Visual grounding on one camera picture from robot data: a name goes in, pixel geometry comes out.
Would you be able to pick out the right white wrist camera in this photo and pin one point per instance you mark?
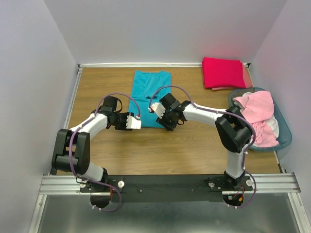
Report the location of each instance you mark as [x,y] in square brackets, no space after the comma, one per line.
[158,109]

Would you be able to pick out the aluminium rail frame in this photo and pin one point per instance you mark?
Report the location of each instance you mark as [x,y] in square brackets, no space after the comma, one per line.
[193,148]

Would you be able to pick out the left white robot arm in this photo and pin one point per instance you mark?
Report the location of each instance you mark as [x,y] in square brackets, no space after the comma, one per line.
[72,146]

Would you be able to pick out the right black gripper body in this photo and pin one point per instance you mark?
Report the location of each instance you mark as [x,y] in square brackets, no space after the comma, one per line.
[167,121]

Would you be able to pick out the folded magenta t shirt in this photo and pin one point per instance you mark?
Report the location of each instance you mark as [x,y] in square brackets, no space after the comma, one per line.
[222,73]

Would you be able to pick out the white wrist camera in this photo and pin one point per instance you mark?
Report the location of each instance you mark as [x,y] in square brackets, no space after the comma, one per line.
[158,109]
[132,123]

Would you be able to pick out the teal t shirt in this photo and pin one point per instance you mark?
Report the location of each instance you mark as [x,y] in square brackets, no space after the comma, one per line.
[146,86]

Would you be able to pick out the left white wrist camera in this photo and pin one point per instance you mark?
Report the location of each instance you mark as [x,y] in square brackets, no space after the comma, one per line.
[132,123]

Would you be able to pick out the pink t shirt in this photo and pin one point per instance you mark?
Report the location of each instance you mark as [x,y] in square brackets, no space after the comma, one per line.
[260,106]

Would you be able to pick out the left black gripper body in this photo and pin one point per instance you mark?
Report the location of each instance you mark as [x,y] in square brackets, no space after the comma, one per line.
[120,121]

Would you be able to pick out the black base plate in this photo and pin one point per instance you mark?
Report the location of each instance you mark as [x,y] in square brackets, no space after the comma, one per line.
[168,188]

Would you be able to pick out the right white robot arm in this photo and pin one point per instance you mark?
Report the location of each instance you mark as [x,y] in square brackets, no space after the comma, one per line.
[234,131]

